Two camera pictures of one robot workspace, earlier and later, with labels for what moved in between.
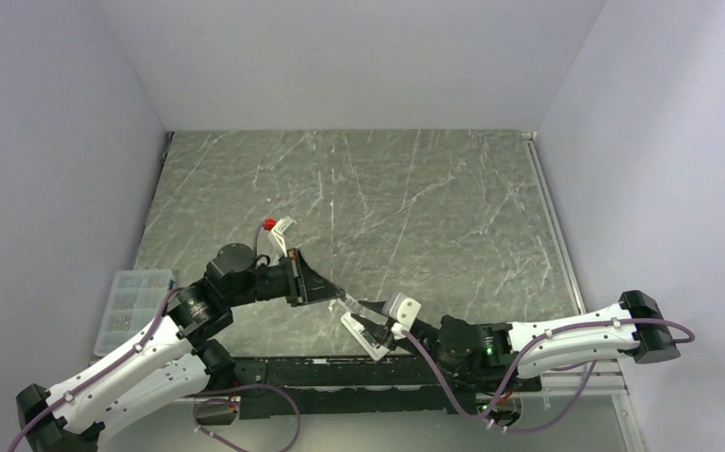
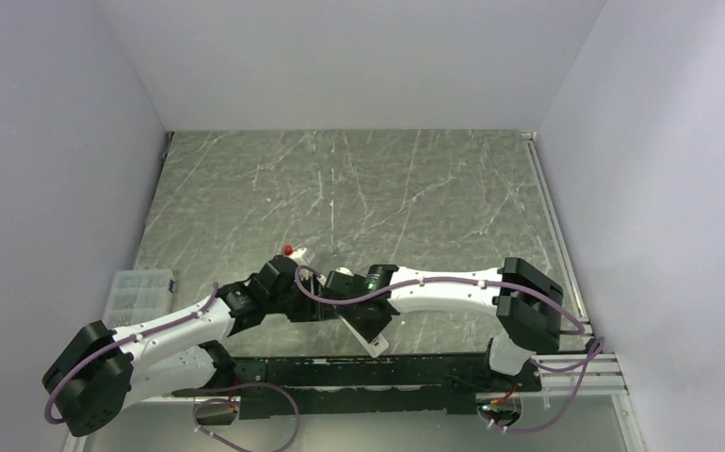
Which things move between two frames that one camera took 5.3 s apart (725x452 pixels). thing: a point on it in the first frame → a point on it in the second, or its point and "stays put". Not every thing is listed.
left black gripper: x=304 y=283 → x=314 y=309
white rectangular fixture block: x=377 y=351 stays put
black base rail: x=364 y=385 stays put
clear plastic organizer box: x=136 y=300 stays put
